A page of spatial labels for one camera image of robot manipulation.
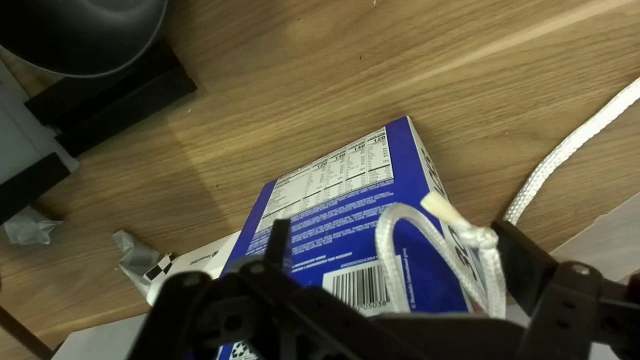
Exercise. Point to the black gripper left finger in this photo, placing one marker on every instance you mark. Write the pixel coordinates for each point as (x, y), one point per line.
(221, 321)

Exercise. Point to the large grey black battery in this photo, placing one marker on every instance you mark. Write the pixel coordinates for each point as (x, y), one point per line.
(32, 132)

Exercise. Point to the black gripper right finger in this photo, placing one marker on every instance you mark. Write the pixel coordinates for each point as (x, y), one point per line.
(573, 312)

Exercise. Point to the blue cardboard box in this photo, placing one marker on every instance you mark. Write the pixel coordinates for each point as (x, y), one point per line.
(333, 220)

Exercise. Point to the black frying pan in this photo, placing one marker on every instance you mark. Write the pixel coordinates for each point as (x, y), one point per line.
(80, 33)

